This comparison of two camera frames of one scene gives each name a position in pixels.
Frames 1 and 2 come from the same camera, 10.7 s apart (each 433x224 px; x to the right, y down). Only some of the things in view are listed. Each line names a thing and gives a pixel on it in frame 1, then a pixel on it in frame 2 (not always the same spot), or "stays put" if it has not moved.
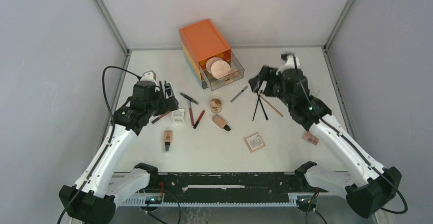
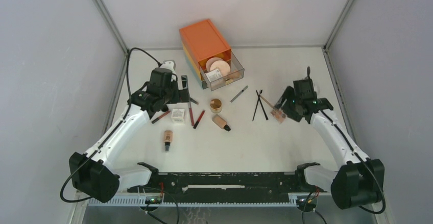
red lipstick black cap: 199,119 stays put
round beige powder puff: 220,69 stays put
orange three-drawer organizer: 200,42 stays put
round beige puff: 210,61 stays put
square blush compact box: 254,142 → 213,75
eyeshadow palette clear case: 309,137 → 279,115
